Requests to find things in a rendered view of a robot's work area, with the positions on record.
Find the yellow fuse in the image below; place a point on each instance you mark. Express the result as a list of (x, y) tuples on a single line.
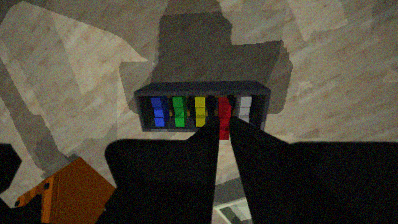
[(200, 110)]

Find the red blade fuse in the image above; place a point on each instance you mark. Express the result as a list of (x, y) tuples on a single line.
[(224, 113)]

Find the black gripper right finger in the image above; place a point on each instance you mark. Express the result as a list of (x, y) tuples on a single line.
[(273, 172)]

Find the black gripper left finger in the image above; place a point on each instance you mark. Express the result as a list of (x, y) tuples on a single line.
[(192, 161)]

